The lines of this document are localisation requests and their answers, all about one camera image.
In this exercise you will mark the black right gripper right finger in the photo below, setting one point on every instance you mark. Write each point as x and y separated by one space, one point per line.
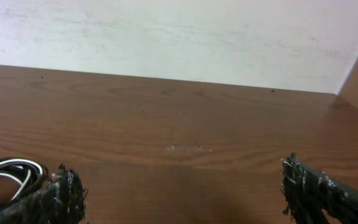
312 195

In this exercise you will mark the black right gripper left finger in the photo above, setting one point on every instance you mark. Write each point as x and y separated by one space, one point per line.
61 202

